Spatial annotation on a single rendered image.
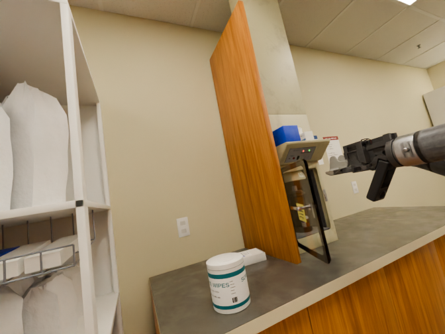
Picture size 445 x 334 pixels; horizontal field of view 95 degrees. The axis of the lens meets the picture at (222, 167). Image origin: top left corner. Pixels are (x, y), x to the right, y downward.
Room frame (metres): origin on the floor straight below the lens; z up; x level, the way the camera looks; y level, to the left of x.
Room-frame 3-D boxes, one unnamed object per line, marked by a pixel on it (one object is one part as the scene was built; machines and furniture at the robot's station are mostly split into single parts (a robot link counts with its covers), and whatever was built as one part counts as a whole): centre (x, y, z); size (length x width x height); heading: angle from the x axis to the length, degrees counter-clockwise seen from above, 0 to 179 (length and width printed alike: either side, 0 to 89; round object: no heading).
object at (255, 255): (1.15, -0.05, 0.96); 0.16 x 0.12 x 0.04; 106
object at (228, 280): (0.75, 0.05, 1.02); 0.13 x 0.13 x 0.15
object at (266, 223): (1.22, -0.16, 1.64); 0.49 x 0.03 x 1.40; 24
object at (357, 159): (0.55, -0.41, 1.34); 0.12 x 0.08 x 0.09; 25
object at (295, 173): (0.94, -0.31, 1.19); 0.30 x 0.01 x 0.40; 3
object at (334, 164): (0.64, -0.35, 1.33); 0.09 x 0.03 x 0.06; 27
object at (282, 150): (1.12, -0.46, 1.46); 0.32 x 0.11 x 0.10; 114
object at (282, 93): (1.28, -0.38, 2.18); 0.32 x 0.25 x 0.93; 114
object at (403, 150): (0.48, -0.44, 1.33); 0.08 x 0.05 x 0.08; 115
